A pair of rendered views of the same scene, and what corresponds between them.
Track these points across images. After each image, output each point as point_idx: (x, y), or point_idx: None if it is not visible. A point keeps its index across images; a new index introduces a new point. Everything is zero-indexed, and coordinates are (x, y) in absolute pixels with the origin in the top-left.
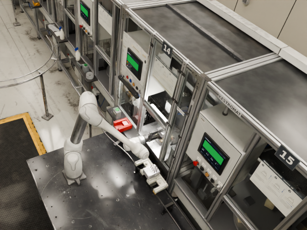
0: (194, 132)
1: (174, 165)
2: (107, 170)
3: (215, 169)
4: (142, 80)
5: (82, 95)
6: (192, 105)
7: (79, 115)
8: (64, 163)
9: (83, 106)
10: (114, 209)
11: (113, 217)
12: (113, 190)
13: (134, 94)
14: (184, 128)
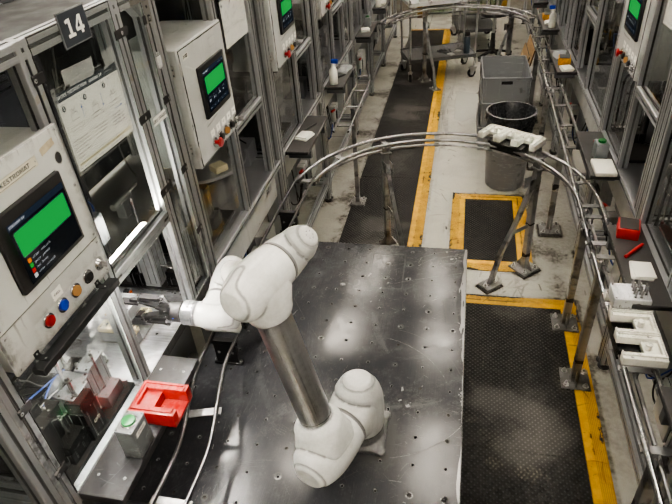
0: (191, 103)
1: (206, 239)
2: (286, 398)
3: (226, 97)
4: (84, 224)
5: (258, 285)
6: (161, 67)
7: (293, 319)
8: (380, 393)
9: (294, 242)
10: (340, 328)
11: (353, 318)
12: (313, 355)
13: (109, 287)
14: (178, 138)
